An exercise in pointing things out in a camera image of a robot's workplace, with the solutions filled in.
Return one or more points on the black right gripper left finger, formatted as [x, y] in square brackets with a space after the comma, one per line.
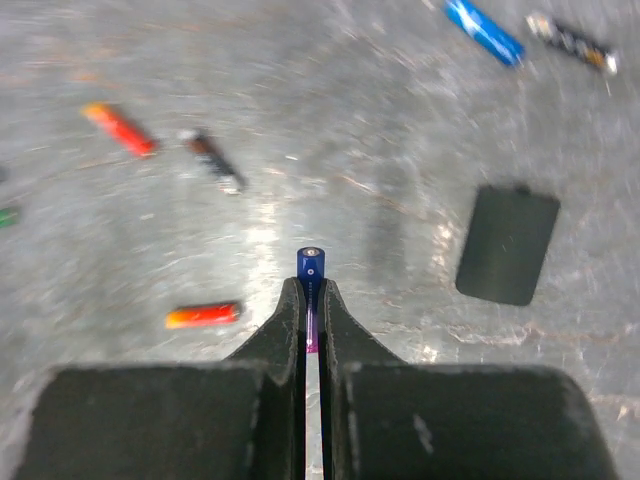
[238, 418]

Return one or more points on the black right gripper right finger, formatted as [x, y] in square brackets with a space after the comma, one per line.
[385, 418]

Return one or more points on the purple blue battery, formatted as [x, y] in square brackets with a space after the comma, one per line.
[310, 273]

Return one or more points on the black remote battery cover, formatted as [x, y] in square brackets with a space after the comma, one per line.
[506, 244]

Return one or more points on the green yellow battery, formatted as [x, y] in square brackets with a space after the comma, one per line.
[9, 216]

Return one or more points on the orange red battery upper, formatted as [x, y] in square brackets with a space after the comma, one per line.
[121, 128]

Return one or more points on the blue battery far right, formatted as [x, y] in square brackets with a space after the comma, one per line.
[485, 31]

